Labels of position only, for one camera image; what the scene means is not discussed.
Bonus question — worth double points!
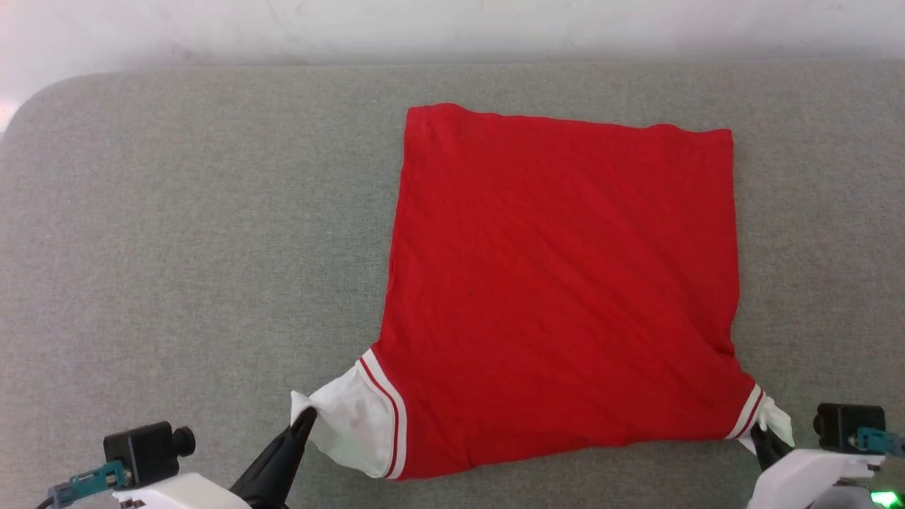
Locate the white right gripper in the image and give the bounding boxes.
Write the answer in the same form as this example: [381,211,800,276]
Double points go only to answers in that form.
[747,423,885,509]

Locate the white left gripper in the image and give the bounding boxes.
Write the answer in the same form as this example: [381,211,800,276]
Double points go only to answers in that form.
[113,407,320,509]

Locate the red and white t-shirt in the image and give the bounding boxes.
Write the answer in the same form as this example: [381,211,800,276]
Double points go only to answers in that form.
[290,103,795,481]

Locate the grey fabric sofa seat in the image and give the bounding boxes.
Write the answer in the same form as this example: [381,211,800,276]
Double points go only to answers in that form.
[0,60,905,509]

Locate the teal right camera connector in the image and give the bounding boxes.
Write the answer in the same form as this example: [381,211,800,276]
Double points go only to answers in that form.
[851,427,905,458]

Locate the teal camera connector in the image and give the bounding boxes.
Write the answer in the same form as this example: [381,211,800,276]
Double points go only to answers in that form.
[851,427,905,458]
[47,460,133,507]

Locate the teal left camera connector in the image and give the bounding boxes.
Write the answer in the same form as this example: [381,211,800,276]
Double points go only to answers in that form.
[47,460,133,507]

